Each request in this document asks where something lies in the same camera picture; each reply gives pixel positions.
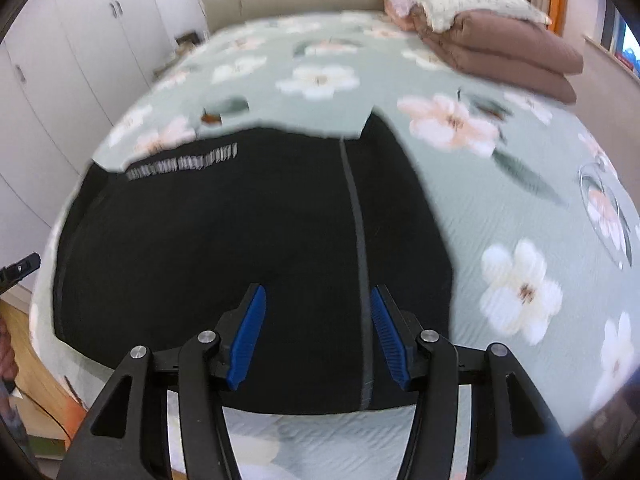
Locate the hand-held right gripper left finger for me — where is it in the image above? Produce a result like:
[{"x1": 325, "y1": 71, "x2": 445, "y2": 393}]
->
[{"x1": 56, "y1": 282, "x2": 267, "y2": 480}]

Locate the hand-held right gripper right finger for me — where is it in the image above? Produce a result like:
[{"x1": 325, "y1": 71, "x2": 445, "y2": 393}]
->
[{"x1": 370, "y1": 284, "x2": 583, "y2": 480}]

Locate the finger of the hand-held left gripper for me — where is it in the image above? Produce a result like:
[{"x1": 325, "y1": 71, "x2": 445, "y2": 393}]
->
[{"x1": 0, "y1": 252, "x2": 42, "y2": 291}]

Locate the black hooded jacket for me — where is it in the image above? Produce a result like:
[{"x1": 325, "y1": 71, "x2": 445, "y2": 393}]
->
[{"x1": 52, "y1": 112, "x2": 456, "y2": 416}]

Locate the person's left hand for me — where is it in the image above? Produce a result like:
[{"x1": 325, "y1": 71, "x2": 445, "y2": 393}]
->
[{"x1": 0, "y1": 312, "x2": 20, "y2": 396}]

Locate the bed with floral sheet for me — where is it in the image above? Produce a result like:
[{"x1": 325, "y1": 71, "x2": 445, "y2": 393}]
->
[{"x1": 27, "y1": 12, "x2": 640, "y2": 480}]

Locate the green flat box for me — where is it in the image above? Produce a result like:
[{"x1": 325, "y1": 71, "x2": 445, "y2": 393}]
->
[{"x1": 25, "y1": 435, "x2": 68, "y2": 461}]

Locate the white wardrobe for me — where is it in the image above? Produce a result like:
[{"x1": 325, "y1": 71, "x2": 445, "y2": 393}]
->
[{"x1": 0, "y1": 0, "x2": 211, "y2": 241}]

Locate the folded brown quilt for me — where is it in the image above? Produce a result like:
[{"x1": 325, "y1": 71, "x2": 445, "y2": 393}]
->
[{"x1": 407, "y1": 10, "x2": 585, "y2": 106}]

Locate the pink patterned pillow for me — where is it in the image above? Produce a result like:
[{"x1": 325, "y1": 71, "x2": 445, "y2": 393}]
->
[{"x1": 381, "y1": 0, "x2": 426, "y2": 23}]

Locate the window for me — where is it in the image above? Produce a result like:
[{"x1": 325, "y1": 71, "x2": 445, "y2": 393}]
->
[{"x1": 607, "y1": 10, "x2": 640, "y2": 81}]

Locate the black cable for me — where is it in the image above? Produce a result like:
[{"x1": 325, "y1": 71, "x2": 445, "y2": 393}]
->
[{"x1": 15, "y1": 390, "x2": 76, "y2": 448}]

